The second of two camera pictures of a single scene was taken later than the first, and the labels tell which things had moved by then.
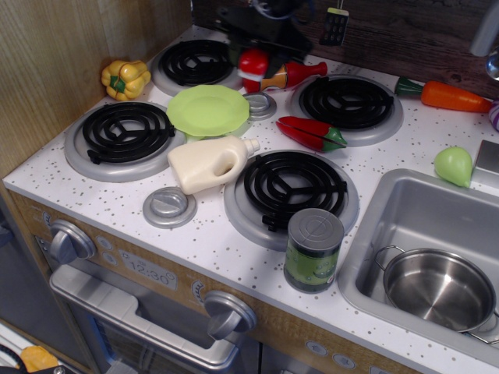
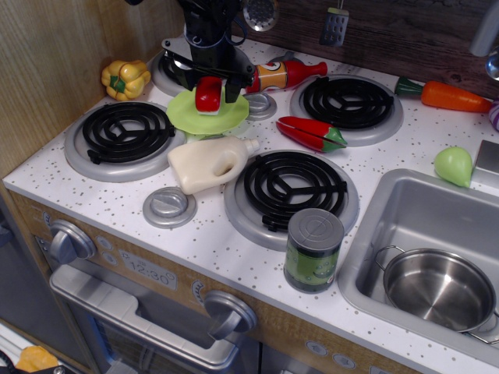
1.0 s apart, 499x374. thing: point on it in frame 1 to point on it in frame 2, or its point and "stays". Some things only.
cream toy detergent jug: x=203 y=164 stays
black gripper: x=248 y=25 to x=190 y=62
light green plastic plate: x=207 y=110 stays
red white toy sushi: x=253 y=65 to x=208 y=95
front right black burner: x=270 y=187 stays
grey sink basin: x=412 y=210 stays
